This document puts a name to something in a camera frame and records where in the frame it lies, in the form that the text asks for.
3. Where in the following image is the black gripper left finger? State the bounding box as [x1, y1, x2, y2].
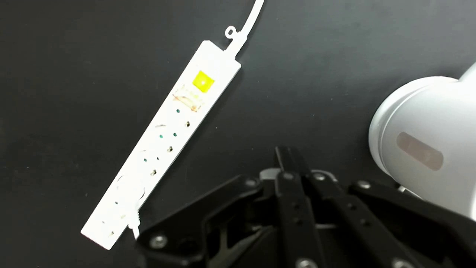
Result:
[275, 145, 327, 268]

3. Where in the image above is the white electric kettle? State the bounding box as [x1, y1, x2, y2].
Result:
[368, 63, 476, 218]

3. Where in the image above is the white power strip cable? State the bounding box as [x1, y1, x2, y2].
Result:
[223, 0, 266, 53]

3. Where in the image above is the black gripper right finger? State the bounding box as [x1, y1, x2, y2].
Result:
[308, 171, 423, 268]

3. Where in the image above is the white power strip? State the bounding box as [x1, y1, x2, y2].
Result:
[81, 40, 241, 250]

